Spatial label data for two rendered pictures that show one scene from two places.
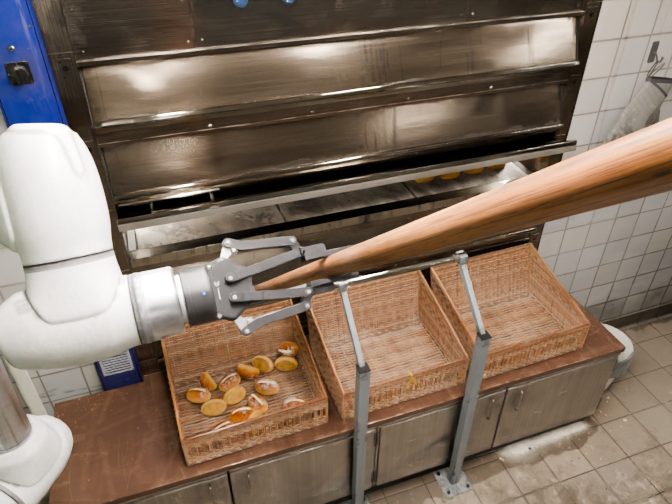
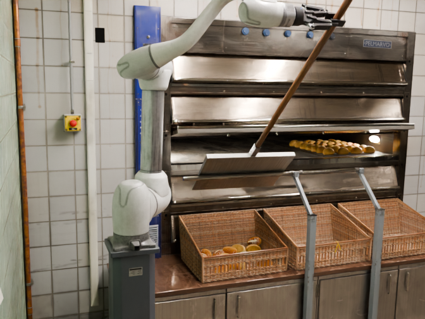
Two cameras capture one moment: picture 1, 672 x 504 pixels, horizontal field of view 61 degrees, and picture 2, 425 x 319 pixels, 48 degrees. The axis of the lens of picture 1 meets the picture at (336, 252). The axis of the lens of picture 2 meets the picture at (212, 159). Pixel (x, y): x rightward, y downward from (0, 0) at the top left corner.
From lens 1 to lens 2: 163 cm
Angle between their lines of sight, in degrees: 28
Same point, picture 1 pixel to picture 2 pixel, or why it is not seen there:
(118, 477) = (159, 285)
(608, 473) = not seen: outside the picture
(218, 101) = (230, 77)
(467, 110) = (351, 104)
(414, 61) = (324, 72)
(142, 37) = (200, 43)
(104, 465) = not seen: hidden behind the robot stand
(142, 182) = (187, 116)
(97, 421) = not seen: hidden behind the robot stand
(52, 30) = (164, 33)
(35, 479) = (162, 193)
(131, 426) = (160, 271)
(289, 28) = (265, 48)
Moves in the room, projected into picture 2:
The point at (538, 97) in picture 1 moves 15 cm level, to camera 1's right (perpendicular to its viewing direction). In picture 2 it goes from (389, 103) to (408, 103)
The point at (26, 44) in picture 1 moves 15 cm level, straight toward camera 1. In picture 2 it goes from (154, 36) to (164, 34)
